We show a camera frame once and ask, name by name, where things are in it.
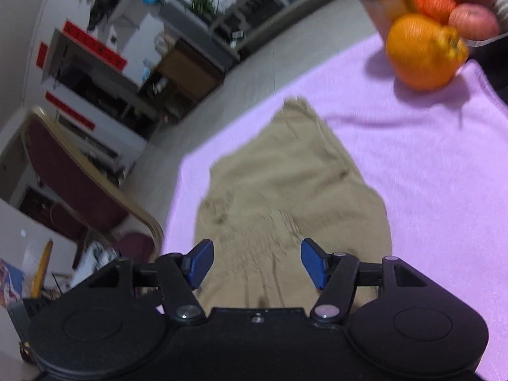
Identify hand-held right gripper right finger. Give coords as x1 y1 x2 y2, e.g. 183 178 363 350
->
300 238 429 324

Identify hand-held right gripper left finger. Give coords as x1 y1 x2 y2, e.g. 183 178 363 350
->
85 239 215 324

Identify khaki pants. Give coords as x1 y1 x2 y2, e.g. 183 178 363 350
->
194 98 393 310

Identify pink towel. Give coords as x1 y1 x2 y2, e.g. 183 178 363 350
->
157 32 508 381

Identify dark red upholstered chair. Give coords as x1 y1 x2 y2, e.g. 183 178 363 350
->
20 105 165 271

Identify yellow tool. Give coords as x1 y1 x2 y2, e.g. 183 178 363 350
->
32 240 54 298

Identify brown wooden cabinet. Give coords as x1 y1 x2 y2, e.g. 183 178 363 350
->
139 40 225 124

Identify large bumpy orange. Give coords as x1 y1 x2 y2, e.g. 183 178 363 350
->
386 13 469 91

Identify background potted plant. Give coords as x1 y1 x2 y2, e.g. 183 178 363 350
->
188 0 217 18

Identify grey low shelf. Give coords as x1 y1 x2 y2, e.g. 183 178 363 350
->
210 0 346 54

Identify juice bottle with dark label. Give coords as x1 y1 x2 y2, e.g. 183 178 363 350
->
345 0 403 37

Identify orange mesh bag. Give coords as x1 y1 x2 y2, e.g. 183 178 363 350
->
415 0 457 24

